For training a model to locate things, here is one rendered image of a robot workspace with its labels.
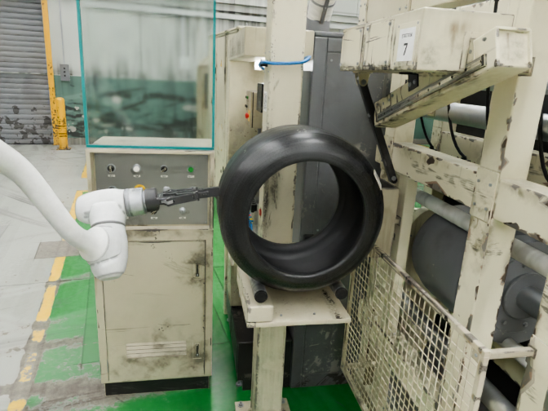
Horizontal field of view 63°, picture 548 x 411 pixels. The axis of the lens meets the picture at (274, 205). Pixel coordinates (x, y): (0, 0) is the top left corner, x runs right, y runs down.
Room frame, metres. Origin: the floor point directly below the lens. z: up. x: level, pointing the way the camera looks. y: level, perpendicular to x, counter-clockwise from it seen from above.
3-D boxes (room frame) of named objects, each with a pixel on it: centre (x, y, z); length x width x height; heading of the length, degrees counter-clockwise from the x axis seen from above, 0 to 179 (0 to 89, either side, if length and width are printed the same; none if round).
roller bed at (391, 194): (1.83, -0.41, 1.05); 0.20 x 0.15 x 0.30; 11
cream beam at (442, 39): (1.47, -0.39, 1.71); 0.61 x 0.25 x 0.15; 11
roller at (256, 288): (1.51, 0.06, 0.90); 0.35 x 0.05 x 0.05; 11
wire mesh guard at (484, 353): (1.38, -0.44, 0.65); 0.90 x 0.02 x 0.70; 11
